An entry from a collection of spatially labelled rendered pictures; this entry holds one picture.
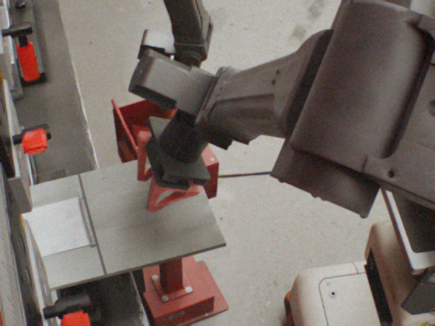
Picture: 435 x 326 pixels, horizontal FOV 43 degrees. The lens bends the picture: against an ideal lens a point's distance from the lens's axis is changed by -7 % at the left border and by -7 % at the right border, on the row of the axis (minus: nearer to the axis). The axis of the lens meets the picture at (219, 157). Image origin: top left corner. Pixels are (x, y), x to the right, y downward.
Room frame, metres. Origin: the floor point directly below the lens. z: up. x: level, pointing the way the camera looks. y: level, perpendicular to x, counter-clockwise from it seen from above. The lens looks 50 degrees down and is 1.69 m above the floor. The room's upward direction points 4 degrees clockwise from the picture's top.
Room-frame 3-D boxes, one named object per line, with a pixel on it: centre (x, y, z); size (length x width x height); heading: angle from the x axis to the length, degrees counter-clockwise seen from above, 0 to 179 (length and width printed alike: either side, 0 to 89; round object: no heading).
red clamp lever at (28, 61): (0.56, 0.28, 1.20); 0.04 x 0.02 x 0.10; 113
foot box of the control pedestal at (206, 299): (0.81, 0.09, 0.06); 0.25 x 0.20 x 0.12; 119
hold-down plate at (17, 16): (0.97, 0.46, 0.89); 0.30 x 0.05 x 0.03; 23
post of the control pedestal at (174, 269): (0.79, 0.12, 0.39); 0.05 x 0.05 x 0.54; 29
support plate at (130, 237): (0.45, 0.14, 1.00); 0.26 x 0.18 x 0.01; 113
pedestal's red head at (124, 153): (0.79, 0.12, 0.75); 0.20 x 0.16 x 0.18; 29
